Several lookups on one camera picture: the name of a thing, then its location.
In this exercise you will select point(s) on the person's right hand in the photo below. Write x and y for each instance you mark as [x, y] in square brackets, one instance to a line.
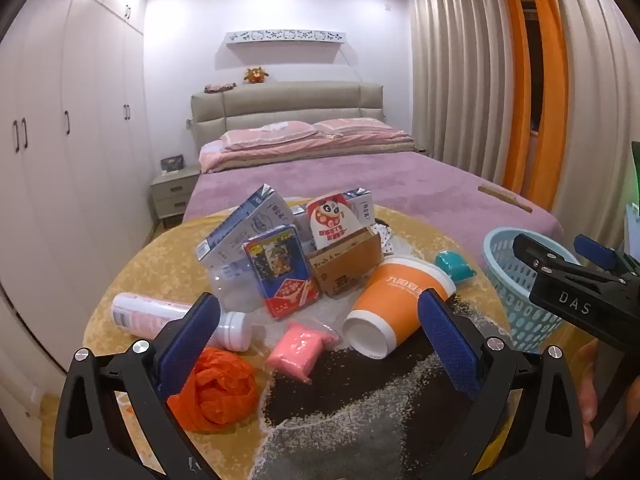
[585, 390]

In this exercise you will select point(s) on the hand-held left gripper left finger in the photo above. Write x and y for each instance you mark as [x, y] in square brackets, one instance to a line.
[187, 345]

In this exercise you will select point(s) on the bed with purple cover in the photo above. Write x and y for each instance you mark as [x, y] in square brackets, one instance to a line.
[425, 185]

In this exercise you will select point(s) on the red blue printed box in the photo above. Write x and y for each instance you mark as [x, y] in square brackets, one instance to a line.
[280, 270]

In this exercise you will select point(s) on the patterned box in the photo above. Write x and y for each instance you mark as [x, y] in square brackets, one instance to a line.
[172, 164]

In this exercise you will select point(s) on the orange plastic bag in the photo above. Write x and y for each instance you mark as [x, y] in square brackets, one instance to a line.
[220, 390]

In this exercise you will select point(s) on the brown cardboard box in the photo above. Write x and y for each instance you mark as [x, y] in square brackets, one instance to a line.
[345, 270]

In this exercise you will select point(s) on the beige padded headboard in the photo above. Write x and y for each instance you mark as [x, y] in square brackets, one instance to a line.
[280, 102]

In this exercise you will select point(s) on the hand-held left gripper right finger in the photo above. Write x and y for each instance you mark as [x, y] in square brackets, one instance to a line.
[447, 340]

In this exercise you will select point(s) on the white bottle pink label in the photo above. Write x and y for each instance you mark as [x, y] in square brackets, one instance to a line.
[145, 312]

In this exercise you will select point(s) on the wooden stick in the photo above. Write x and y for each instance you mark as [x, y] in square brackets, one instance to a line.
[505, 197]

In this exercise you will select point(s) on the red white cartoon packet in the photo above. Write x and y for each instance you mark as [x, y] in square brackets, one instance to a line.
[330, 220]

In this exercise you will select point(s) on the dark glittery cloth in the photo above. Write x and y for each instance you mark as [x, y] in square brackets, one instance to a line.
[350, 390]

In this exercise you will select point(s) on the beige curtain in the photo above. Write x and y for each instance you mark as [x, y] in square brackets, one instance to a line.
[455, 85]
[590, 110]

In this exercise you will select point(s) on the pink pillow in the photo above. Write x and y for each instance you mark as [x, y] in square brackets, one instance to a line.
[355, 126]
[265, 135]

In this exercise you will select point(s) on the clear plastic wrap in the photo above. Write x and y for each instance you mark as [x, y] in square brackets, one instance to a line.
[320, 317]

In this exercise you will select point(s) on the white dotted cloth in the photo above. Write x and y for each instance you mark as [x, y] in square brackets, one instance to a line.
[385, 240]

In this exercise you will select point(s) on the beige nightstand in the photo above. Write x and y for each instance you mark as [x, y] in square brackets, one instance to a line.
[172, 195]

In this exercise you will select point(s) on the orange curtain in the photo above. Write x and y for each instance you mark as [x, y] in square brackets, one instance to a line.
[515, 110]
[550, 135]

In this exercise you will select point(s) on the yellow tablecloth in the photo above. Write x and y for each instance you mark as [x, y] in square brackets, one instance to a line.
[150, 260]

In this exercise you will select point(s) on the teal plastic packet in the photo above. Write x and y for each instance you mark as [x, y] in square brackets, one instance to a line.
[452, 266]

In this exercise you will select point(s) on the clear plastic bottle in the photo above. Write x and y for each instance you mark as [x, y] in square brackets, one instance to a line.
[230, 285]

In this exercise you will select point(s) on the large blue white carton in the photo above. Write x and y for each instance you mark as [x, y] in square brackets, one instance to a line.
[235, 235]

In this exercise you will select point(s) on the floral cloth item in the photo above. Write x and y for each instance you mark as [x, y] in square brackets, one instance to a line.
[220, 87]

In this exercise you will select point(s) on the orange paper cup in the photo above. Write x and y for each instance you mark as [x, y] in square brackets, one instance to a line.
[395, 290]

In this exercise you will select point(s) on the pink packet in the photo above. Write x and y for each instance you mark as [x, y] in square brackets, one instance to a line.
[295, 350]

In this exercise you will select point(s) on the light blue perforated basket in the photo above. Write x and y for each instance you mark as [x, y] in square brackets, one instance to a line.
[505, 270]

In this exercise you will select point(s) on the white wardrobe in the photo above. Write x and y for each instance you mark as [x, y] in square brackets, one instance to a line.
[75, 160]

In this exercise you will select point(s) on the orange plush toy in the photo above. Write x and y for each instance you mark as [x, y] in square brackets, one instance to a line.
[256, 76]

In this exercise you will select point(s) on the dark window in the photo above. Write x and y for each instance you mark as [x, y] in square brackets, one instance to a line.
[531, 60]

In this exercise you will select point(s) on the white wall shelf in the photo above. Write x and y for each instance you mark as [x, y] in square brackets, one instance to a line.
[285, 35]

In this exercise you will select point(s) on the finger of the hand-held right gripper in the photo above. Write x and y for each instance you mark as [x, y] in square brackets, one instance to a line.
[595, 251]
[565, 300]

